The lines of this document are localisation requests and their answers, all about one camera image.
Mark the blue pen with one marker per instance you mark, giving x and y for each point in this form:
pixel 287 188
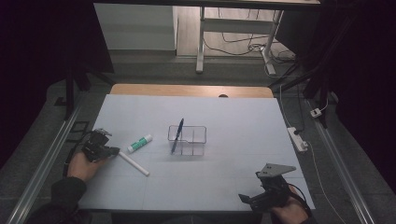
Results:
pixel 177 135

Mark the small white adapter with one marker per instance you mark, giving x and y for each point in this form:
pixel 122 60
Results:
pixel 316 112

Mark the person's right hand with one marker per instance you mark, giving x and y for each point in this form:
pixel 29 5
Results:
pixel 289 213

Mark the metal floor rail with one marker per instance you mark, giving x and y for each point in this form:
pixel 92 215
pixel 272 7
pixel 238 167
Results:
pixel 46 161
pixel 339 168

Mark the black stand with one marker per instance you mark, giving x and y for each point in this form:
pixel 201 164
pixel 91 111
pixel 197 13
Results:
pixel 323 93
pixel 69 93

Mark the green and white glue stick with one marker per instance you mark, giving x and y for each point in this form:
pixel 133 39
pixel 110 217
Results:
pixel 140 143

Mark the person's left hand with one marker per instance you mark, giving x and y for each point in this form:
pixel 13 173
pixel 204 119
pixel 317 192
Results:
pixel 82 168

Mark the white desk frame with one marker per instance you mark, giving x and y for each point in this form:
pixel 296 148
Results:
pixel 236 25

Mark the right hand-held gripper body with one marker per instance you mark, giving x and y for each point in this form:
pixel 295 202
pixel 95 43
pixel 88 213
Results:
pixel 274 189

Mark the wooden table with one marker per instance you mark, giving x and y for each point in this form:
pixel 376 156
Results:
pixel 186 90

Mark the clear plastic organizer box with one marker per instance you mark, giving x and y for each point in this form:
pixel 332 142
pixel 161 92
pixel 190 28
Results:
pixel 193 140

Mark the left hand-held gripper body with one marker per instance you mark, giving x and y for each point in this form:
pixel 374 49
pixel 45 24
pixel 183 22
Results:
pixel 96 146

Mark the white table mat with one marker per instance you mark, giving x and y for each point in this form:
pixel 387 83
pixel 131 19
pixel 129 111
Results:
pixel 202 186

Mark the white power strip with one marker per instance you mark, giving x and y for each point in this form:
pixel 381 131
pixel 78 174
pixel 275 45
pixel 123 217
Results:
pixel 297 139

